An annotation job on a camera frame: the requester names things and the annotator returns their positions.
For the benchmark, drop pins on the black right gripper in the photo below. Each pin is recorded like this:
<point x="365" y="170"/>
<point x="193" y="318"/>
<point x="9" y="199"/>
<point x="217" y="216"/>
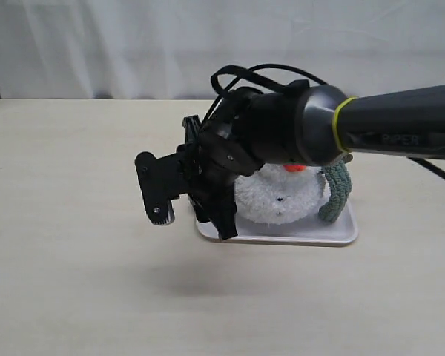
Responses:
<point x="227" y="146"/>

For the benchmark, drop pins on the white plush snowman toy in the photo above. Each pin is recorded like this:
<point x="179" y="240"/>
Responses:
<point x="279" y="194"/>

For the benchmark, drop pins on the green fuzzy scarf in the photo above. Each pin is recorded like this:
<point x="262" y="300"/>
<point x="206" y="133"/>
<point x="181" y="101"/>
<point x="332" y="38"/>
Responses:
<point x="339" y="182"/>

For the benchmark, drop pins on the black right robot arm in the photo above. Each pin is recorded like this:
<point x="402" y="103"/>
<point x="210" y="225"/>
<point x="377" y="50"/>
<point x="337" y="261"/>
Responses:
<point x="271" y="123"/>

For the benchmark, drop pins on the white rectangular plastic tray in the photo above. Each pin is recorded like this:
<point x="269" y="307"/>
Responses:
<point x="309" y="231"/>

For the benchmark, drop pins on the white backdrop curtain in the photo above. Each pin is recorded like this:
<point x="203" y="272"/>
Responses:
<point x="169" y="49"/>

